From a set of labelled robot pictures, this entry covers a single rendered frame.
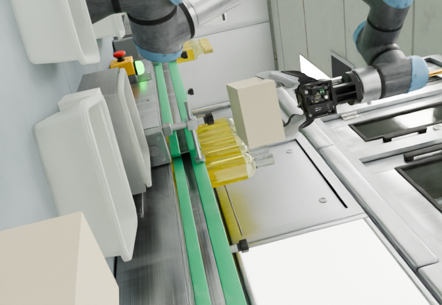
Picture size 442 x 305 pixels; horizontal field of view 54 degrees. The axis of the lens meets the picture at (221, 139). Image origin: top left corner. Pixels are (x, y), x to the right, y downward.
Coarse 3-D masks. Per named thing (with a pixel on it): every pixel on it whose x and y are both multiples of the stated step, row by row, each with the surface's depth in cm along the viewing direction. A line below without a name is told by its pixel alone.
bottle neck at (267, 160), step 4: (260, 156) 114; (264, 156) 114; (268, 156) 114; (272, 156) 113; (256, 160) 113; (260, 160) 113; (264, 160) 113; (268, 160) 113; (272, 160) 113; (260, 164) 113; (264, 164) 113; (268, 164) 114
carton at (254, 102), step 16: (256, 80) 92; (272, 80) 85; (240, 96) 84; (256, 96) 85; (272, 96) 85; (240, 112) 87; (256, 112) 85; (272, 112) 86; (240, 128) 93; (256, 128) 86; (272, 128) 86; (256, 144) 87
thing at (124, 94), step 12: (120, 72) 90; (120, 84) 83; (120, 96) 81; (132, 96) 97; (120, 108) 82; (132, 108) 98; (132, 120) 99; (132, 132) 83; (132, 144) 85; (144, 144) 103; (144, 156) 101; (144, 168) 87; (144, 180) 90
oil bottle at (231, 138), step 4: (220, 136) 124; (224, 136) 124; (228, 136) 124; (232, 136) 123; (236, 136) 123; (204, 140) 124; (208, 140) 124; (212, 140) 123; (216, 140) 123; (220, 140) 122; (224, 140) 122; (228, 140) 122; (232, 140) 121; (236, 140) 121; (240, 140) 121; (200, 144) 122; (204, 144) 122; (208, 144) 122; (212, 144) 121; (216, 144) 121; (220, 144) 120; (224, 144) 120; (204, 148) 120; (208, 148) 120
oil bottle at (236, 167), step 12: (228, 156) 114; (240, 156) 113; (252, 156) 113; (216, 168) 110; (228, 168) 110; (240, 168) 111; (252, 168) 112; (216, 180) 111; (228, 180) 112; (240, 180) 113
